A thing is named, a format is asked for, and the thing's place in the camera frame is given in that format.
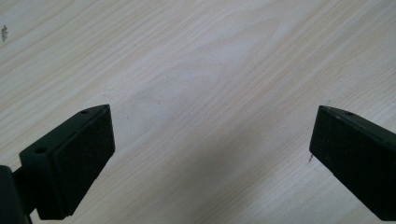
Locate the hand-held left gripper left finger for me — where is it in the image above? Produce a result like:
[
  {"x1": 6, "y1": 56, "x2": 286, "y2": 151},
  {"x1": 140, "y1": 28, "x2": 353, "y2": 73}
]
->
[{"x1": 12, "y1": 104, "x2": 116, "y2": 221}]

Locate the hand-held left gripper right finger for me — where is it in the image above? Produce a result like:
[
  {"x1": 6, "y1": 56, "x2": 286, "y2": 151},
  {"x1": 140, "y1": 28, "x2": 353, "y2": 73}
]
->
[{"x1": 308, "y1": 105, "x2": 396, "y2": 222}]

